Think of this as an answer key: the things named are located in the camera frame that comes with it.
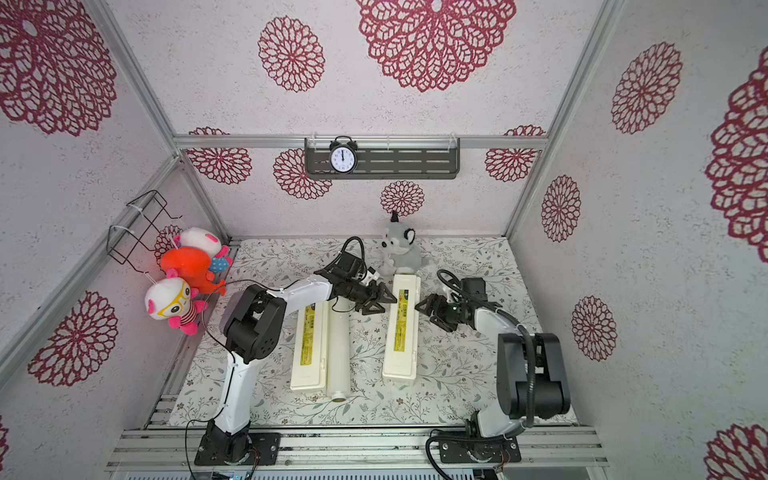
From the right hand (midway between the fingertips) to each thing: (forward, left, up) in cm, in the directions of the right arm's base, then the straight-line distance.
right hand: (423, 309), depth 91 cm
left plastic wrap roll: (-11, +25, -5) cm, 28 cm away
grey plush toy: (+20, +7, +2) cm, 21 cm away
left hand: (+2, +9, -1) cm, 9 cm away
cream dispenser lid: (-13, +7, +2) cm, 15 cm away
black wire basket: (+9, +76, +27) cm, 81 cm away
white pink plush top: (+17, +69, +14) cm, 73 cm away
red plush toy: (+5, +67, +13) cm, 69 cm away
